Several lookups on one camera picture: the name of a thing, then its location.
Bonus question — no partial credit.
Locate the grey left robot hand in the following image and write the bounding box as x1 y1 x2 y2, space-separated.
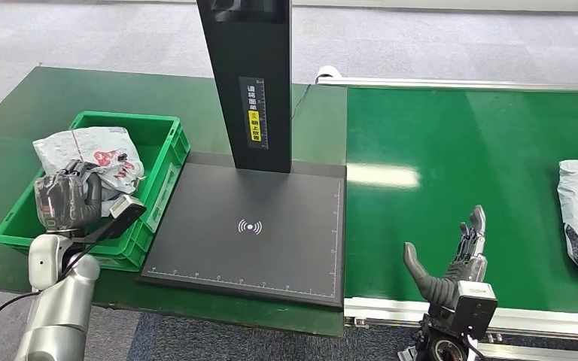
33 159 103 232

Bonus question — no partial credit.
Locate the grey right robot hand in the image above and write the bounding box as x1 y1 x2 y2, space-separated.
402 205 488 310

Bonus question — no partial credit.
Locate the thin black cable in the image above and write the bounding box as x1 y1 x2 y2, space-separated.
291 83 313 121

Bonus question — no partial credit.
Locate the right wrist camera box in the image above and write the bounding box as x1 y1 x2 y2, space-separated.
428 280 499 341

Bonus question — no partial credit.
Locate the green conveyor belt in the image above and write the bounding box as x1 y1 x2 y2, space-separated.
345 86 578 316

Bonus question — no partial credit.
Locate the clear crate label holder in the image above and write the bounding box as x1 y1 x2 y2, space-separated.
145 163 182 234

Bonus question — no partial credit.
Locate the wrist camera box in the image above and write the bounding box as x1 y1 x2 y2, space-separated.
71 194 148 244
428 280 499 341

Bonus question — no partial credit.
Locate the green plastic crate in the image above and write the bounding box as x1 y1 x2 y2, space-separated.
0 110 191 272

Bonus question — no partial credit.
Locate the grey package with red print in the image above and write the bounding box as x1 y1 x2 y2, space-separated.
32 126 146 218

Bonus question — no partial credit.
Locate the black inbound scanner machine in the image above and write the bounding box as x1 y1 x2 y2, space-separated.
138 0 347 309

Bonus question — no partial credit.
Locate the aluminium conveyor frame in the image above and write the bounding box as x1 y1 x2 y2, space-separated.
316 74 578 361

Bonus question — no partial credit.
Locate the white conveyor roller end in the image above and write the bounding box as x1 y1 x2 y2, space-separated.
315 65 343 86

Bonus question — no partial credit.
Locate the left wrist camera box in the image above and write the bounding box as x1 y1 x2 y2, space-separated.
71 194 148 244

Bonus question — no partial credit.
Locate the black and yellow label strip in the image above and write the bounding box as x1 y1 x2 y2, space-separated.
239 76 270 150

